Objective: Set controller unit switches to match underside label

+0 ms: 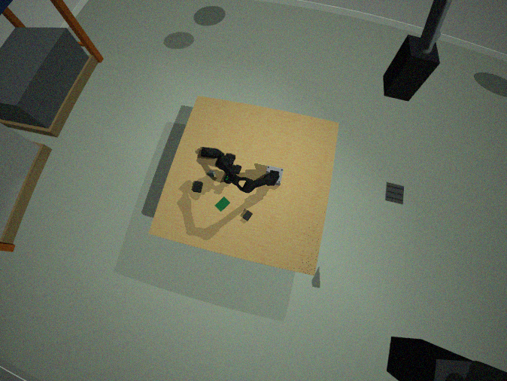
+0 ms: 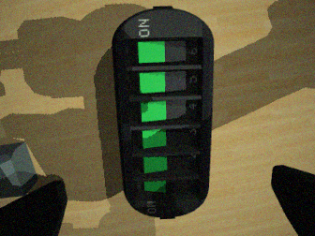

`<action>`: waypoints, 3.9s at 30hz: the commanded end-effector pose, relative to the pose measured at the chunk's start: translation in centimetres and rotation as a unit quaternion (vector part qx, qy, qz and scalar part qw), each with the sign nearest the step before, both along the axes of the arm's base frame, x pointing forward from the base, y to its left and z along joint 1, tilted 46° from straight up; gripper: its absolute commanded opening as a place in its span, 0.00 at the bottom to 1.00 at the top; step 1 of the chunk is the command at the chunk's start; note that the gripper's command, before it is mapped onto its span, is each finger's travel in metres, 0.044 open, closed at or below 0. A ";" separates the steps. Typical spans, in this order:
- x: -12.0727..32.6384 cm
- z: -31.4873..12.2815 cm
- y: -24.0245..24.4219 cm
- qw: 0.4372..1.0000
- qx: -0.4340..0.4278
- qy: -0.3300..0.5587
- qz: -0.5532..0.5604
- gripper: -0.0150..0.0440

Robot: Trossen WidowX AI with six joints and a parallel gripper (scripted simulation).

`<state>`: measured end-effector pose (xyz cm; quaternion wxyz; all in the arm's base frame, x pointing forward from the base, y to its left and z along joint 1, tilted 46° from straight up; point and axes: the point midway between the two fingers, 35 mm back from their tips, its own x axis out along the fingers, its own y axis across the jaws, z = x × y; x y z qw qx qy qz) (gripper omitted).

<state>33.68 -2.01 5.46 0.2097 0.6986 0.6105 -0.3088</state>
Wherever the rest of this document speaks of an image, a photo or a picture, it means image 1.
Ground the flat green board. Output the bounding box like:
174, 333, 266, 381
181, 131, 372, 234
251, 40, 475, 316
215, 197, 230, 212

